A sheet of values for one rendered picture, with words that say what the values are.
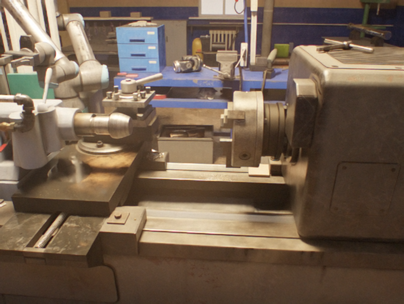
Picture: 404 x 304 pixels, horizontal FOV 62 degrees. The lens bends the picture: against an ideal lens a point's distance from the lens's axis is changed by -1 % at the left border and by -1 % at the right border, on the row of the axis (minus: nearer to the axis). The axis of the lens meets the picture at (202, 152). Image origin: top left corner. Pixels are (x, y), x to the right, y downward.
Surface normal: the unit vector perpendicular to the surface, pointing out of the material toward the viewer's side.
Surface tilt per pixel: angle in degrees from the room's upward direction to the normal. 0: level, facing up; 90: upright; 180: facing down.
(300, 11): 90
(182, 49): 90
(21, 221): 0
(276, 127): 62
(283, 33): 90
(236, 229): 0
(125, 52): 90
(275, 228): 0
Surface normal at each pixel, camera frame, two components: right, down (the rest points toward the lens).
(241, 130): -0.07, 0.10
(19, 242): 0.00, -0.91
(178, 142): -0.04, 0.42
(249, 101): -0.04, -0.63
